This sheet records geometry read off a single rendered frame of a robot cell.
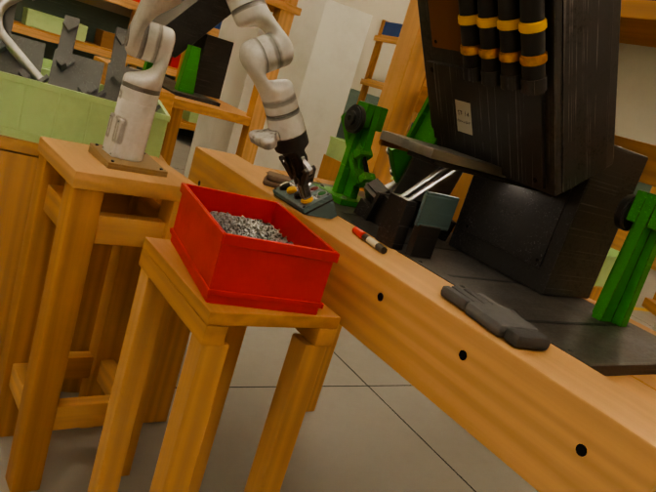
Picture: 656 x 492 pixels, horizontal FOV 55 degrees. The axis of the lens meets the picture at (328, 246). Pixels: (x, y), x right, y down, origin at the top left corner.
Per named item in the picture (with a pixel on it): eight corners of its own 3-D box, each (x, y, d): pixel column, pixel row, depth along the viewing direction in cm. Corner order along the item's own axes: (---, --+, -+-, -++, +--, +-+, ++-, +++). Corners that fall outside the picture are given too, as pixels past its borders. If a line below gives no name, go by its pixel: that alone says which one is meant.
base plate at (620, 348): (585, 377, 97) (591, 365, 96) (264, 178, 181) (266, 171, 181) (706, 372, 122) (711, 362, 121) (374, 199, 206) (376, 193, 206)
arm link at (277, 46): (302, 58, 123) (274, -13, 120) (262, 73, 120) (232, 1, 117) (292, 64, 129) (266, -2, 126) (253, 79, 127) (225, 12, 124)
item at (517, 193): (541, 295, 134) (604, 141, 126) (445, 244, 157) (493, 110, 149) (589, 299, 145) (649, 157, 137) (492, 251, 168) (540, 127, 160)
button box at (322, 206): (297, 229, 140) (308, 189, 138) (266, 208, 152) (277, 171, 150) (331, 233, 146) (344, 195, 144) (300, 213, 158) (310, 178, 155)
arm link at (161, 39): (175, 28, 155) (156, 96, 160) (136, 15, 151) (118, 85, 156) (181, 32, 147) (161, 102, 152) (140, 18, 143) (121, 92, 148)
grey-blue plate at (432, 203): (407, 256, 131) (430, 192, 128) (401, 253, 133) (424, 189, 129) (439, 260, 137) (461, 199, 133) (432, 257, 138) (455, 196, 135)
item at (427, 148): (428, 164, 117) (433, 148, 116) (377, 143, 129) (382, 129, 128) (552, 195, 140) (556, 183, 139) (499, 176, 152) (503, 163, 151)
